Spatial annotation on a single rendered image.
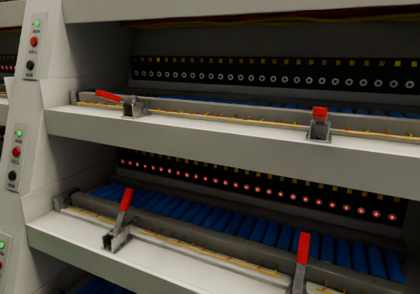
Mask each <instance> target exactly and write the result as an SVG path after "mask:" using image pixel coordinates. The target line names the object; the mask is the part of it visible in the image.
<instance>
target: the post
mask: <svg viewBox="0 0 420 294"><path fill-rule="evenodd" d="M46 12H47V13H48V14H47V21H46V28H45V33H44V40H43V45H42V52H41V60H40V64H39V71H38V76H37V79H22V76H23V69H24V62H25V57H26V50H27V45H28V38H29V31H30V26H31V19H32V15H33V13H46ZM119 23H123V22H122V21H106V22H95V23H72V24H66V23H64V13H63V4H62V0H26V8H25V12H24V19H23V24H22V31H21V38H20V43H19V51H18V55H17V62H16V69H15V74H14V81H13V86H12V93H11V100H10V105H9V112H8V116H7V124H6V131H5V135H4V143H3V147H2V155H1V162H0V231H1V232H3V233H5V234H7V235H10V236H12V239H11V247H10V251H9V258H8V263H7V270H6V278H5V282H4V290H3V294H33V293H34V292H35V291H37V290H38V289H40V288H41V287H42V286H44V285H45V284H46V283H47V282H49V281H50V280H52V279H53V278H54V277H55V276H57V275H58V274H60V272H62V271H63V270H65V269H66V268H67V267H68V266H70V265H71V264H69V263H66V262H65V261H62V260H60V259H58V258H55V257H53V256H51V255H48V254H46V253H44V252H42V251H39V250H37V249H35V248H33V247H30V246H29V242H28V236H27V233H26V227H25V223H24V217H23V211H22V208H21V201H20V197H23V196H25V195H28V194H30V193H32V192H35V191H37V190H40V189H41V188H44V187H46V186H49V185H51V184H53V183H56V182H58V181H61V180H63V179H65V178H67V177H70V176H72V175H75V174H76V173H79V172H81V171H84V170H86V169H88V168H91V167H93V166H96V165H98V164H100V163H102V162H106V168H107V181H108V182H109V178H108V177H110V176H112V175H113V174H114V169H115V164H116V156H117V152H118V151H117V146H112V145H108V144H101V143H95V142H91V141H84V140H80V139H74V138H67V137H63V136H56V135H53V134H47V131H46V123H45V118H44V110H43V103H42V98H41V90H40V86H39V79H56V78H76V77H88V76H109V75H119V81H120V90H121V91H122V88H125V87H127V86H128V79H129V71H130V67H131V56H132V54H133V46H134V38H135V33H136V28H127V27H126V25H119ZM124 23H132V21H129V22H124ZM15 121H18V122H23V123H30V126H29V134H28V138H27V146H26V153H25V157H24V165H23V169H22V177H21V184H20V189H19V192H17V191H14V190H10V189H8V188H5V187H4V185H5V181H6V174H7V169H8V162H9V155H10V150H11V143H12V138H13V131H14V124H15Z"/></svg>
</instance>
